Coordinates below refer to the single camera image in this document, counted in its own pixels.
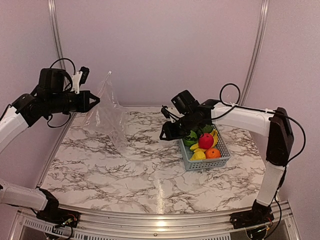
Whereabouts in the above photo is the left aluminium frame post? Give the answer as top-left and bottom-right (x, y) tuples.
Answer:
(47, 0), (64, 59)

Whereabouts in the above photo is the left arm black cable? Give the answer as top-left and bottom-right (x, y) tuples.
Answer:
(46, 57), (77, 128)

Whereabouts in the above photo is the red toy apple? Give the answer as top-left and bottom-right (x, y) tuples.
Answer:
(198, 133), (215, 150)

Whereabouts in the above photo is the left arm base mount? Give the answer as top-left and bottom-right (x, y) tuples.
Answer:
(36, 208), (80, 228)

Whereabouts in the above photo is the orange toy orange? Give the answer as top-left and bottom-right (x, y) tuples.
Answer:
(205, 147), (222, 159)

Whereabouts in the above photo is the grey plastic basket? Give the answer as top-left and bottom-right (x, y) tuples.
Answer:
(178, 124), (231, 171)

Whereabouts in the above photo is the dark green toy avocado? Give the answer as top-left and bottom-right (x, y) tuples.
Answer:
(202, 124), (214, 134)

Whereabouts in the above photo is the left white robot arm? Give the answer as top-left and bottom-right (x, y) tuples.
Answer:
(0, 66), (100, 223)

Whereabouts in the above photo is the aluminium frame post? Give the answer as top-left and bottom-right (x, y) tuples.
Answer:
(47, 0), (64, 59)
(239, 0), (270, 106)

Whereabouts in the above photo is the yellow toy banana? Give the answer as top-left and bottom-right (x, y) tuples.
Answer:
(189, 129), (219, 152)

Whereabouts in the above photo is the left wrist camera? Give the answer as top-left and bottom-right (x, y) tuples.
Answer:
(71, 66), (90, 94)

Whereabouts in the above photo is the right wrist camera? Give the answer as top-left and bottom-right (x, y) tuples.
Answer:
(161, 105), (171, 119)

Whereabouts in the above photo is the yellow toy lemon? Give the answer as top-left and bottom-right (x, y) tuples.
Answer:
(189, 148), (206, 161)

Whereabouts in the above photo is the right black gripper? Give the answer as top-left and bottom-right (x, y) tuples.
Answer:
(159, 112), (201, 141)

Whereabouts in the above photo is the clear zip top bag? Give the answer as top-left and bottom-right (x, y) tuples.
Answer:
(81, 71), (129, 151)

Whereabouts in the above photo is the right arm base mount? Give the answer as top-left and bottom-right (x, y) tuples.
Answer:
(229, 209), (275, 229)

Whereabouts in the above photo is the right aluminium frame post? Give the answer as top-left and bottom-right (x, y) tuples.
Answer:
(239, 0), (270, 106)

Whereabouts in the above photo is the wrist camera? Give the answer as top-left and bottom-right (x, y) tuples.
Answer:
(161, 105), (171, 119)
(71, 66), (90, 94)

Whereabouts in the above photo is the green toy watermelon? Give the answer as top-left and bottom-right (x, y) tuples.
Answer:
(182, 130), (198, 147)

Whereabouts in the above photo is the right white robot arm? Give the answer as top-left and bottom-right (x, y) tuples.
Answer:
(160, 90), (294, 224)

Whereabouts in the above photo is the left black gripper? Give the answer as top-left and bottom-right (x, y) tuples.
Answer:
(46, 90), (100, 114)

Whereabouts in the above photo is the front aluminium rail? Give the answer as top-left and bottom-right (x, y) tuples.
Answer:
(9, 201), (301, 240)

